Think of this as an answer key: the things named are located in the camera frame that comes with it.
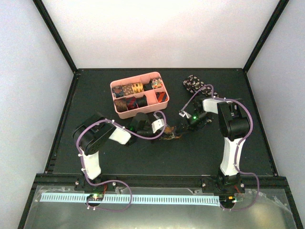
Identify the yellow black rolled tie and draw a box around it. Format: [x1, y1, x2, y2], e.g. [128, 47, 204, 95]
[132, 83, 144, 94]

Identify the brown paisley rolled tie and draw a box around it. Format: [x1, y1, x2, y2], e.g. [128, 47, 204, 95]
[122, 84, 134, 96]

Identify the right black frame post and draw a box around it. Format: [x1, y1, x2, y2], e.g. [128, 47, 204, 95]
[243, 0, 289, 73]

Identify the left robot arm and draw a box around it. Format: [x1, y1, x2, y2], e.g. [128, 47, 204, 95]
[73, 111, 167, 190]

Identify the black aluminium mounting rail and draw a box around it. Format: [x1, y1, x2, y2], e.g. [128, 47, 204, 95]
[35, 175, 289, 191]

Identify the black floral tie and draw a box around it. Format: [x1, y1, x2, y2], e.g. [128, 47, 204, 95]
[183, 75, 219, 97]

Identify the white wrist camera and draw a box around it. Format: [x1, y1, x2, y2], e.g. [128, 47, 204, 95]
[152, 119, 165, 134]
[179, 110, 192, 119]

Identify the white red floral rolled tie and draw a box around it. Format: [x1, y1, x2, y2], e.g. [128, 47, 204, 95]
[150, 77, 163, 89]

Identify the blue floral rolled tie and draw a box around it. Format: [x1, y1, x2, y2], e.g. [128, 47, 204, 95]
[112, 86, 124, 98]

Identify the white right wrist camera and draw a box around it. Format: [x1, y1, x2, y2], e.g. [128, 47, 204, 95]
[179, 110, 192, 119]

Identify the black frame post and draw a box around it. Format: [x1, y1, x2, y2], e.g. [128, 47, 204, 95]
[243, 0, 289, 73]
[33, 0, 78, 73]

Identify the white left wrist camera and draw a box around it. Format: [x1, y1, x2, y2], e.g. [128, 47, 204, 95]
[152, 119, 165, 134]

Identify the left black frame post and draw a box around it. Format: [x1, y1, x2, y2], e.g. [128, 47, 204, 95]
[33, 0, 78, 73]

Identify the red striped rolled tie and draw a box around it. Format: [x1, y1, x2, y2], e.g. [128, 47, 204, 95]
[156, 92, 168, 103]

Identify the clear acrylic sheet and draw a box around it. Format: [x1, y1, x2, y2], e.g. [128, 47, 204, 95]
[23, 187, 297, 229]

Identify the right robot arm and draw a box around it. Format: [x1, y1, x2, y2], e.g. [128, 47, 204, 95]
[179, 98, 253, 192]

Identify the brown green patterned tie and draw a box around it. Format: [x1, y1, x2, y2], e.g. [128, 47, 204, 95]
[160, 125, 182, 140]

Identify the pink divided organizer box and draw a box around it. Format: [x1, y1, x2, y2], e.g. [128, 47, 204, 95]
[110, 72, 170, 119]

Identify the red navy rolled tie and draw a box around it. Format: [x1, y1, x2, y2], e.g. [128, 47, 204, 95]
[126, 96, 138, 110]

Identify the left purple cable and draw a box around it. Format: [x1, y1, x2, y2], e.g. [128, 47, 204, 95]
[76, 111, 167, 212]

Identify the light blue slotted strip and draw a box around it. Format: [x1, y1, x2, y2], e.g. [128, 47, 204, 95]
[40, 193, 220, 207]

